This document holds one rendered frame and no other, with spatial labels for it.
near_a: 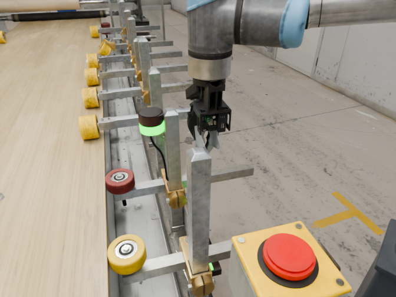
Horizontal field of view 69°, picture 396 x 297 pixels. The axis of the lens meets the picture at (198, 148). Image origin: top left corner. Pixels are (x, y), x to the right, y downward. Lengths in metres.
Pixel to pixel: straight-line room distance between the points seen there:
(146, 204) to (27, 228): 0.50
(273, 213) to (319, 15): 1.53
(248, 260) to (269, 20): 0.41
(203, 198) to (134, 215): 0.63
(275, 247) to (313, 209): 1.89
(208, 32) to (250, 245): 0.41
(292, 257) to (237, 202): 1.82
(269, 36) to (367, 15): 0.22
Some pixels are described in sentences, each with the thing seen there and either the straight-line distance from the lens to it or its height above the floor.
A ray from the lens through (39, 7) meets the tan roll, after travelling 3.26.
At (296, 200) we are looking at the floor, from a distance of 2.16.
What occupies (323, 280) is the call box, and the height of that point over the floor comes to 1.22.
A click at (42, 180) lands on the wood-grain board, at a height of 0.90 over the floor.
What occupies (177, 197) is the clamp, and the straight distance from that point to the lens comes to 0.82.
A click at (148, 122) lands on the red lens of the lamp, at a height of 1.10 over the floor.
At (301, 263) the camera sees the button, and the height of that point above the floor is 1.23.
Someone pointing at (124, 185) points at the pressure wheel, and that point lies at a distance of 0.82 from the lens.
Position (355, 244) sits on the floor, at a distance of 2.03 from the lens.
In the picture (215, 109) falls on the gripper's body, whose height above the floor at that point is 1.15.
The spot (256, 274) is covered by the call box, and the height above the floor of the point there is 1.22.
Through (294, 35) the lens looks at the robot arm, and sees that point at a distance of 0.56.
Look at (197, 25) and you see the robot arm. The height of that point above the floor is 1.32.
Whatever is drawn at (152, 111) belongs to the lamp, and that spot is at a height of 1.11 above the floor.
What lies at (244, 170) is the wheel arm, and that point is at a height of 0.86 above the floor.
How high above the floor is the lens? 1.43
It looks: 34 degrees down
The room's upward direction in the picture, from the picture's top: straight up
